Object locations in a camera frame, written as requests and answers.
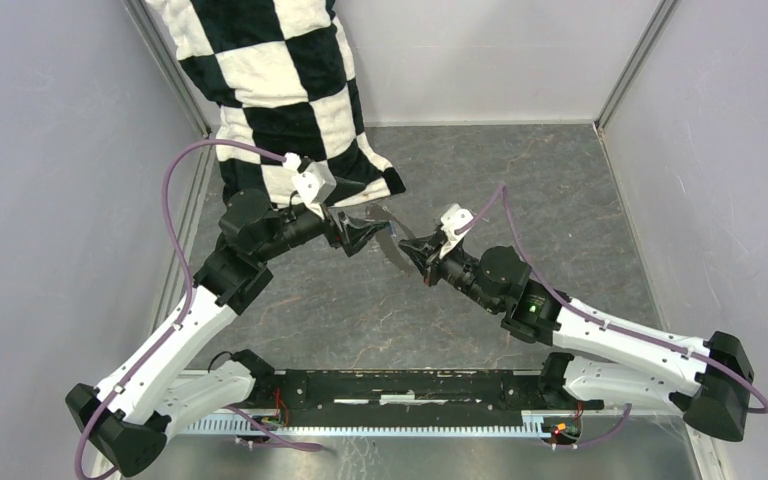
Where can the white slotted cable duct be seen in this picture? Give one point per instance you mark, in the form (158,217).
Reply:
(232,424)

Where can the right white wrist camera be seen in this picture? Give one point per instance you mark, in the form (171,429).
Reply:
(455,223)

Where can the black white checkered blanket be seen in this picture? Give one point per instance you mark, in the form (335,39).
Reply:
(283,77)

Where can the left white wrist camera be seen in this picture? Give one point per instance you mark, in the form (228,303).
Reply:
(312,181)

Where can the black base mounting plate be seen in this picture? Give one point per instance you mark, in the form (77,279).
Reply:
(391,415)

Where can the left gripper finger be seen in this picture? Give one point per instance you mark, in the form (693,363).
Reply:
(357,236)
(350,223)

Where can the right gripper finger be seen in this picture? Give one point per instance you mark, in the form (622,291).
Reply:
(419,248)
(425,261)

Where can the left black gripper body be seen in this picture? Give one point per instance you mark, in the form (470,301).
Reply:
(333,234)

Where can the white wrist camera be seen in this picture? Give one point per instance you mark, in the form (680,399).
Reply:
(455,223)
(312,181)

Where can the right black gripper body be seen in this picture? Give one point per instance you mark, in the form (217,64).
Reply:
(457,268)

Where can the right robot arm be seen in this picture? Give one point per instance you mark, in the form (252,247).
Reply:
(706,381)

